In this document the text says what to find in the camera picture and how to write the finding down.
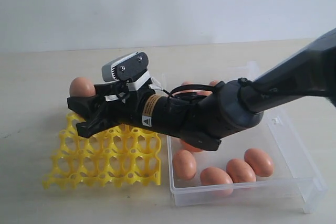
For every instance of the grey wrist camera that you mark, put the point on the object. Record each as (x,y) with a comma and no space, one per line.
(125,67)

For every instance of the yellow plastic egg tray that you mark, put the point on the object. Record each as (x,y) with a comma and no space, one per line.
(120,155)

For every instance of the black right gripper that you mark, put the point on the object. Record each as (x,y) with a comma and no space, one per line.
(114,105)

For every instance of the clear plastic storage box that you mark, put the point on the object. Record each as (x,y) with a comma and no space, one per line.
(296,178)

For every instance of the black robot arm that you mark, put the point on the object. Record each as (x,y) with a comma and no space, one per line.
(198,114)

